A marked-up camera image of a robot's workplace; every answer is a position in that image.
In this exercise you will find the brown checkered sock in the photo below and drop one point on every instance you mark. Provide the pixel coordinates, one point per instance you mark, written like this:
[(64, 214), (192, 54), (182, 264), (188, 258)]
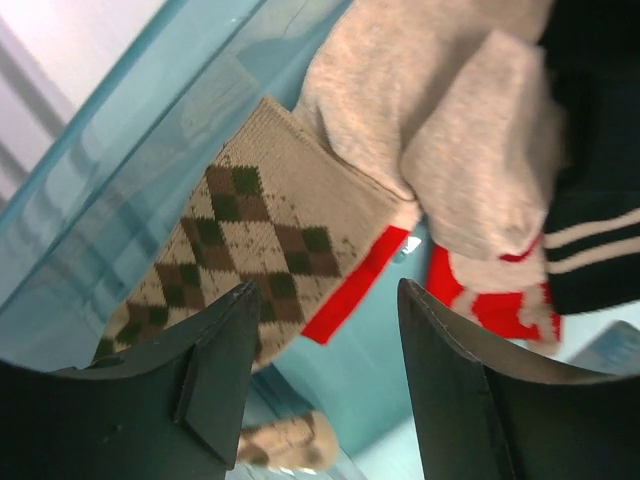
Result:
[(278, 208)]

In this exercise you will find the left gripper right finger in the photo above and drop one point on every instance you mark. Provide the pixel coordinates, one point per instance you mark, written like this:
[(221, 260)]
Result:
[(485, 408)]

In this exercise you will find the red white sock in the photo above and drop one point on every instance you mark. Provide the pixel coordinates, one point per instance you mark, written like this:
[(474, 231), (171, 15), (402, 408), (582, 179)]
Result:
[(508, 296)]

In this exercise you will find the teal plastic basket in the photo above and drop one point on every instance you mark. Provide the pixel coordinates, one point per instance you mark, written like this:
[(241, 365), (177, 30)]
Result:
[(90, 221)]

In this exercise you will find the black striped sock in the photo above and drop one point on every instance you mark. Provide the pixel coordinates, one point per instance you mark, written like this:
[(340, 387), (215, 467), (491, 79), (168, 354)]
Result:
[(591, 233)]

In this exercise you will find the beige sock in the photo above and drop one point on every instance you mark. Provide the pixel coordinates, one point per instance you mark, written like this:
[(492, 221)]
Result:
[(447, 104)]

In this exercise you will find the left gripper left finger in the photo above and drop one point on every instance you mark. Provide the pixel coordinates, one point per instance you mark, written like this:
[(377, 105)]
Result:
[(168, 408)]

